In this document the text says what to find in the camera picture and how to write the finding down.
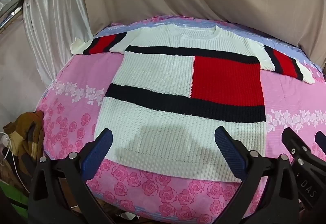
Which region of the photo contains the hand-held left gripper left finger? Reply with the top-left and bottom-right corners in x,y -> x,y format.
28,128 -> 114,224

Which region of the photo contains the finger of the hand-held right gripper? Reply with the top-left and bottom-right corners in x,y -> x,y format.
315,131 -> 326,151
281,127 -> 319,171

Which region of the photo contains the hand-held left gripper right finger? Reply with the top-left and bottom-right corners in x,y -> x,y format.
214,126 -> 300,224

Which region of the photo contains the white knit colour-block sweater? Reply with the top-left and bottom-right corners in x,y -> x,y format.
70,24 -> 316,184

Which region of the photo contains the pink floral bedsheet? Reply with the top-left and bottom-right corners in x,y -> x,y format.
36,16 -> 326,224

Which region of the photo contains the brown crumpled garment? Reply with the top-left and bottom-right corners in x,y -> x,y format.
3,110 -> 45,176

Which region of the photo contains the green board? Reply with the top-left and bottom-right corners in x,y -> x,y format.
0,180 -> 29,211

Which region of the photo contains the white translucent plastic sheet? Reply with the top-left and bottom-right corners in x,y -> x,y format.
0,0 -> 94,122

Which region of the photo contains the white cable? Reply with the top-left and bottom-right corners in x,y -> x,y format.
0,132 -> 30,195

